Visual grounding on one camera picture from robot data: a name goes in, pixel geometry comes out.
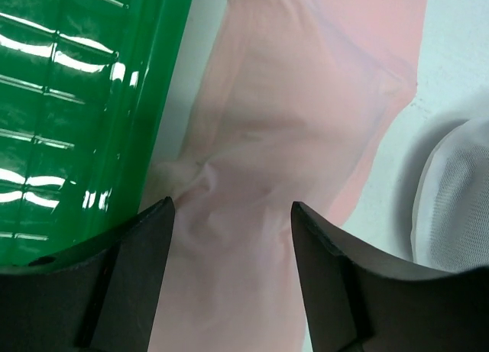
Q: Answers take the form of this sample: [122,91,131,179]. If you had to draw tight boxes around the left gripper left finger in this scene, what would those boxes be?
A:
[1,198,175,351]

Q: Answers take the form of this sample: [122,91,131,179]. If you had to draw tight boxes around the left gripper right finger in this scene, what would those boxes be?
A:
[291,202,488,351]

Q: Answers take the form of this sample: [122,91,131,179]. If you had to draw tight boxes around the pink garment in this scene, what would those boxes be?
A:
[143,0,427,351]

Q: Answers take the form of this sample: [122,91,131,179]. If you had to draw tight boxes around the green plastic tray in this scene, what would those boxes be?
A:
[1,0,192,266]

